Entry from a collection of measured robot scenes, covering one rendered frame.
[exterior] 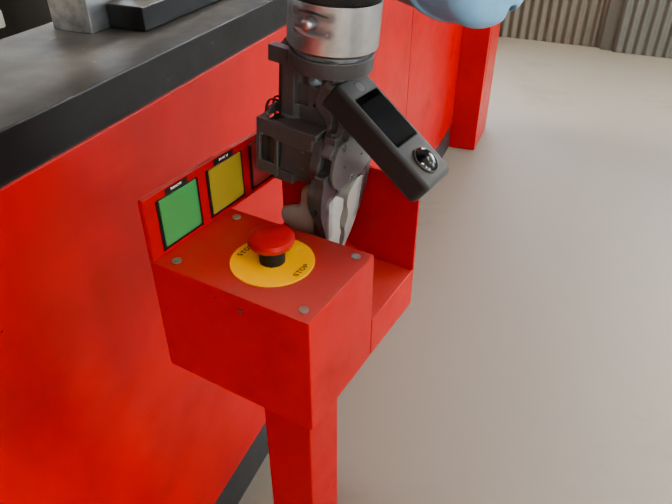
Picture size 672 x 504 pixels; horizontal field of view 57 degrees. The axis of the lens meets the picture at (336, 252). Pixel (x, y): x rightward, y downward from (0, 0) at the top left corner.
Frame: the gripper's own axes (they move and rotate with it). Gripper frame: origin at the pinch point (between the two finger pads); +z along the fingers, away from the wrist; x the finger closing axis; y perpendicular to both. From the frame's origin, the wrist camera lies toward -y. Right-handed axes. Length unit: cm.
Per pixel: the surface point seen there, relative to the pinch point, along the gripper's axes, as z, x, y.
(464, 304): 74, -87, 4
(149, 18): -12.6, -12.2, 34.7
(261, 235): -7.7, 10.6, 1.5
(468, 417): 73, -50, -11
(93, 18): -12.5, -8.0, 39.6
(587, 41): 75, -349, 28
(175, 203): -8.3, 11.8, 9.4
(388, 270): 2.4, -3.3, -4.6
